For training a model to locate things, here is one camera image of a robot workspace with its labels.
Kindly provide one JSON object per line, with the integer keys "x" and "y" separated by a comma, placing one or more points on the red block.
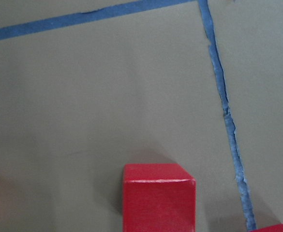
{"x": 158, "y": 197}

